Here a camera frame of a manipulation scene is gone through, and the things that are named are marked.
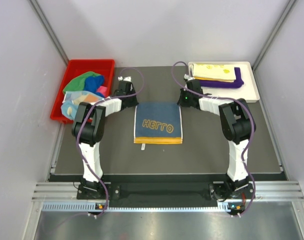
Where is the yellow and blue cartoon towel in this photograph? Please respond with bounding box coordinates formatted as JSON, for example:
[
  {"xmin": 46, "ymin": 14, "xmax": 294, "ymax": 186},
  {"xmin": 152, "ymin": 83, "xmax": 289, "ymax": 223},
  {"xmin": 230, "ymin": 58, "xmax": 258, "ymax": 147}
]
[{"xmin": 133, "ymin": 102, "xmax": 183, "ymax": 145}]

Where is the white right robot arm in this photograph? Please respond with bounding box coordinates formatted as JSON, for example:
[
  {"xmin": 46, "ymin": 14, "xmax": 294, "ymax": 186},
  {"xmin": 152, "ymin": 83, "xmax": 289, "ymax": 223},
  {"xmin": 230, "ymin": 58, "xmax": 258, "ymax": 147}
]
[{"xmin": 177, "ymin": 77, "xmax": 256, "ymax": 199}]

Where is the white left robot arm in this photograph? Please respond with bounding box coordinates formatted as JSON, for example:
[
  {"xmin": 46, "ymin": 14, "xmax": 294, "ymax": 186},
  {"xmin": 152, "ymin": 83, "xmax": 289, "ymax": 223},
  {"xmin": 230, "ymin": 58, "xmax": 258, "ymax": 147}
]
[{"xmin": 71, "ymin": 76, "xmax": 139, "ymax": 200}]

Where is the pink towel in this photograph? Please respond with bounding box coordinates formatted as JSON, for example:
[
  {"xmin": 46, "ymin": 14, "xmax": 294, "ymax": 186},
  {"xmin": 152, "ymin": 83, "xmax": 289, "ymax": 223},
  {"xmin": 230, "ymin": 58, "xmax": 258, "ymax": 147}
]
[{"xmin": 96, "ymin": 85, "xmax": 109, "ymax": 98}]

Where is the orange folded towel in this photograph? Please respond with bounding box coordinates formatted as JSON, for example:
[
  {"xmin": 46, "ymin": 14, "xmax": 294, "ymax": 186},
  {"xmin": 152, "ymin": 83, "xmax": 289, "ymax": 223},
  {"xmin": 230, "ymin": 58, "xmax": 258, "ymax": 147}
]
[{"xmin": 193, "ymin": 76, "xmax": 236, "ymax": 83}]

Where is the red plastic bin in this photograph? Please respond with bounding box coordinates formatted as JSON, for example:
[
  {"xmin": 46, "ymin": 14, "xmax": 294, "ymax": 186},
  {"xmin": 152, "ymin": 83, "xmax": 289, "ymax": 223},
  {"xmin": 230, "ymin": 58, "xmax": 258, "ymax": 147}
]
[{"xmin": 50, "ymin": 59, "xmax": 115, "ymax": 124}]

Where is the royal blue towel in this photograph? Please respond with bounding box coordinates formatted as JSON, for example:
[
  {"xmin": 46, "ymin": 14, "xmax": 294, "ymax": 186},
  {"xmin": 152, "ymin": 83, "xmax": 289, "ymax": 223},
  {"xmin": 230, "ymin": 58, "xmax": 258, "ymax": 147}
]
[{"xmin": 83, "ymin": 75, "xmax": 105, "ymax": 95}]

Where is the cream folded towel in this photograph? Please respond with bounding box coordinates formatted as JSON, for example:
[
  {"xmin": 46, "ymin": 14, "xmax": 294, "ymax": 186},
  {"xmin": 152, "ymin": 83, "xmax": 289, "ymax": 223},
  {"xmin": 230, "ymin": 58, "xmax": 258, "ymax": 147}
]
[{"xmin": 190, "ymin": 63, "xmax": 236, "ymax": 80}]

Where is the green towel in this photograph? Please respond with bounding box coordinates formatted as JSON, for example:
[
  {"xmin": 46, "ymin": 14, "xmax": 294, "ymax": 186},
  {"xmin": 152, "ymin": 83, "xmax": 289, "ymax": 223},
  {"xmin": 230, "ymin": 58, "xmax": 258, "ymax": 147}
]
[{"xmin": 62, "ymin": 71, "xmax": 101, "ymax": 94}]

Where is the purple folded towel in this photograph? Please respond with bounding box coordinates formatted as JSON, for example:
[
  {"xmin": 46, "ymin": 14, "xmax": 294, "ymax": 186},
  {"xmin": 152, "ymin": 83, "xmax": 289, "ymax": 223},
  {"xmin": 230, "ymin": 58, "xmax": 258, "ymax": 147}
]
[{"xmin": 199, "ymin": 67, "xmax": 244, "ymax": 89}]

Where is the light blue patterned towel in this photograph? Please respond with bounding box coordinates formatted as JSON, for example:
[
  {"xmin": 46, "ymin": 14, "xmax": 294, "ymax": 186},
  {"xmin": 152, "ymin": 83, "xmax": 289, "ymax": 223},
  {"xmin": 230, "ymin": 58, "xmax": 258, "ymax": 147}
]
[{"xmin": 61, "ymin": 90, "xmax": 103, "ymax": 120}]

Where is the white plastic tray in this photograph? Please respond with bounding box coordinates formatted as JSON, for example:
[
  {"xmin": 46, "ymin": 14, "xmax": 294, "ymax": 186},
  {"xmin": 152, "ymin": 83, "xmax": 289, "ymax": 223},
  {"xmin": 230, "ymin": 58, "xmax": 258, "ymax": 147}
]
[{"xmin": 188, "ymin": 61, "xmax": 260, "ymax": 103}]

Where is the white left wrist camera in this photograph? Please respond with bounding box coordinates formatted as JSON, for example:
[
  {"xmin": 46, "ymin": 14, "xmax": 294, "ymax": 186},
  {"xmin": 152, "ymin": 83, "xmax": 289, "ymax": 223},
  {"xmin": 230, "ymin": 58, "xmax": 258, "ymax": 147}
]
[{"xmin": 117, "ymin": 76, "xmax": 132, "ymax": 82}]

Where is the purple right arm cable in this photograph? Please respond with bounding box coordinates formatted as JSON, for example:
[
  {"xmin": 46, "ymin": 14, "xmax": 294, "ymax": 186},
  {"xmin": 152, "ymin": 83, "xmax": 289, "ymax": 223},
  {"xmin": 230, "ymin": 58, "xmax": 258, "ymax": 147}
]
[{"xmin": 172, "ymin": 61, "xmax": 258, "ymax": 217}]

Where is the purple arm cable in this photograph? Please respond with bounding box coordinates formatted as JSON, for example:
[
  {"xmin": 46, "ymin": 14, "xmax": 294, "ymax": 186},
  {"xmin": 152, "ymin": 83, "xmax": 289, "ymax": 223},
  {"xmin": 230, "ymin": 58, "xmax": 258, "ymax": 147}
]
[
  {"xmin": 172, "ymin": 61, "xmax": 258, "ymax": 217},
  {"xmin": 75, "ymin": 67, "xmax": 145, "ymax": 218}
]

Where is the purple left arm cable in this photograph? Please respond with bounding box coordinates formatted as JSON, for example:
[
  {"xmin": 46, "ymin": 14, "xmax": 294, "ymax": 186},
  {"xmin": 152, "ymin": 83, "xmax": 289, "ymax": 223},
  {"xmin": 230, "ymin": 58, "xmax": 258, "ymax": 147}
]
[{"xmin": 75, "ymin": 67, "xmax": 145, "ymax": 218}]

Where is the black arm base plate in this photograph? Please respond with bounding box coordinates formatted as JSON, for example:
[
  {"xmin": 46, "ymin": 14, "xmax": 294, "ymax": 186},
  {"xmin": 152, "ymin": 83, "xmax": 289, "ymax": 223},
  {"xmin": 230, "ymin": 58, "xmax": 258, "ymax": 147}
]
[{"xmin": 89, "ymin": 181, "xmax": 253, "ymax": 208}]

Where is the left aluminium frame post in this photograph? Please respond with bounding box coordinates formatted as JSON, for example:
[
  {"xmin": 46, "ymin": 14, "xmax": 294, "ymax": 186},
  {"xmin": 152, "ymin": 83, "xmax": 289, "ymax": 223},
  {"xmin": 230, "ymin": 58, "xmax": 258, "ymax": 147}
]
[{"xmin": 27, "ymin": 0, "xmax": 69, "ymax": 66}]

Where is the aluminium frame post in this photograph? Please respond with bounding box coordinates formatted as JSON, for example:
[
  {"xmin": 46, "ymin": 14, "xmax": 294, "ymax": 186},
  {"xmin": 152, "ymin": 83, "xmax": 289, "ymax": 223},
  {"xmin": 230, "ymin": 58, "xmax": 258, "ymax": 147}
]
[
  {"xmin": 251, "ymin": 0, "xmax": 299, "ymax": 71},
  {"xmin": 27, "ymin": 0, "xmax": 69, "ymax": 66}
]

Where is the grey slotted cable duct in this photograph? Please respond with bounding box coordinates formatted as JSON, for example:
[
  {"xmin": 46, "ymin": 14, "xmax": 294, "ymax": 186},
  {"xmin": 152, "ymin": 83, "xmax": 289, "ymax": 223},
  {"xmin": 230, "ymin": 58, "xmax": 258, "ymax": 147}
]
[{"xmin": 42, "ymin": 201, "xmax": 241, "ymax": 213}]

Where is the aluminium front rail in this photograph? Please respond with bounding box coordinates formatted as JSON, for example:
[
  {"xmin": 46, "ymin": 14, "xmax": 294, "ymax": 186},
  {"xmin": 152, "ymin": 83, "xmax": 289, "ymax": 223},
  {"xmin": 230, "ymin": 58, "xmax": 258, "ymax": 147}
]
[{"xmin": 32, "ymin": 181, "xmax": 304, "ymax": 202}]

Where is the right aluminium frame post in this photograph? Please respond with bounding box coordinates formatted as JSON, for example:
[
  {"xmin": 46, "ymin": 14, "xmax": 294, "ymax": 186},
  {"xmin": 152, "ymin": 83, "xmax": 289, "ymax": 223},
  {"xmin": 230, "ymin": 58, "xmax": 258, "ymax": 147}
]
[{"xmin": 251, "ymin": 0, "xmax": 299, "ymax": 71}]

